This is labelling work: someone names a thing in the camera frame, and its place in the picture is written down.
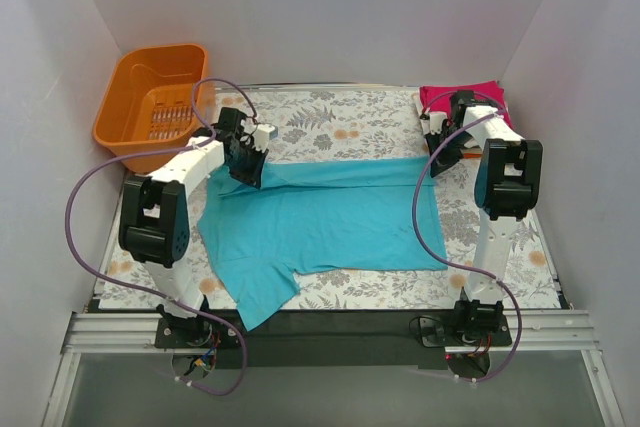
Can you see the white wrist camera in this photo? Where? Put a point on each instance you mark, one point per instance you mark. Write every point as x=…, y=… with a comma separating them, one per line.
x=433, y=122
x=261, y=135

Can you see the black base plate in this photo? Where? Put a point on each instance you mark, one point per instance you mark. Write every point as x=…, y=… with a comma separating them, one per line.
x=339, y=337

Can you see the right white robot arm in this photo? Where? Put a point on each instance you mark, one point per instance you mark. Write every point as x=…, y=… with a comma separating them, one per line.
x=506, y=188

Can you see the teal t-shirt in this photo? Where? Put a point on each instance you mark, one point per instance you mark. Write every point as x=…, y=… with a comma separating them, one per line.
x=309, y=218

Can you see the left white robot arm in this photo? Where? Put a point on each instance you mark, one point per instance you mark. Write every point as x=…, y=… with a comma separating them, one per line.
x=154, y=221

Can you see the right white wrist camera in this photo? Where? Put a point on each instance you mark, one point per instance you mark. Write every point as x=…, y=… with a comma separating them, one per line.
x=433, y=122

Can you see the orange plastic basket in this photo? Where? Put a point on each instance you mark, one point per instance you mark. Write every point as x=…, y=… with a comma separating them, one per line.
x=147, y=105

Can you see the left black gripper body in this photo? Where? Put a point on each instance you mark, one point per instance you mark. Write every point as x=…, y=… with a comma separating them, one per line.
x=242, y=159

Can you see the aluminium frame rail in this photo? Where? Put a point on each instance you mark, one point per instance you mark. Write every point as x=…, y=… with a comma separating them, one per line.
x=543, y=330

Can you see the floral table mat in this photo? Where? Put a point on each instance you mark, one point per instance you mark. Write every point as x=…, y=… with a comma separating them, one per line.
x=323, y=124

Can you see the folded magenta t-shirt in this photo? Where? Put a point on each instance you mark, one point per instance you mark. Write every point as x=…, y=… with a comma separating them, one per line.
x=479, y=107

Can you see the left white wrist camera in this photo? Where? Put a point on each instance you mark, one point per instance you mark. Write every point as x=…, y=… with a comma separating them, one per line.
x=261, y=135

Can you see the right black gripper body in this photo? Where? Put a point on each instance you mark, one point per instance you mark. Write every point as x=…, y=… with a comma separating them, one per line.
x=445, y=145

